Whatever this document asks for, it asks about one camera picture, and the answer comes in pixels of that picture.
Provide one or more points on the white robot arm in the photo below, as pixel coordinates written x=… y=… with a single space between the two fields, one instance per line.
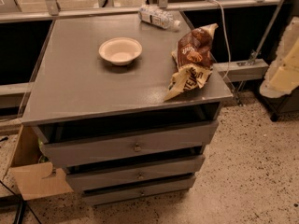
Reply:
x=282 y=76

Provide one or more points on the grey drawer cabinet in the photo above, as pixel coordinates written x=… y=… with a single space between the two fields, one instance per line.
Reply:
x=57 y=127

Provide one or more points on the grey middle drawer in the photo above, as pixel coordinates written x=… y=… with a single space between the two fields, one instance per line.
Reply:
x=135 y=173

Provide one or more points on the grey drawer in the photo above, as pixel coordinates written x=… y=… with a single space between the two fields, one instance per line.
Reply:
x=135 y=191
x=135 y=173
x=78 y=152

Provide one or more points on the grey top drawer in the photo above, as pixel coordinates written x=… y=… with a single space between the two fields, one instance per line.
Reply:
x=78 y=152

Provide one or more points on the grey bottom drawer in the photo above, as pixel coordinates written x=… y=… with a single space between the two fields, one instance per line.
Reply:
x=135 y=191

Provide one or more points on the brown and yellow chip bag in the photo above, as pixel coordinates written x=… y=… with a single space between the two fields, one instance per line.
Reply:
x=193 y=58

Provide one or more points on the white paper bowl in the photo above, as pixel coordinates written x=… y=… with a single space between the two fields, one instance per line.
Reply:
x=120 y=51

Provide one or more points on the clear plastic water bottle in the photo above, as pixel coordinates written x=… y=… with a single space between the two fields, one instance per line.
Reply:
x=158 y=17

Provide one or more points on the cardboard box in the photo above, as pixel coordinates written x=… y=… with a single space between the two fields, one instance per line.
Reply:
x=35 y=179

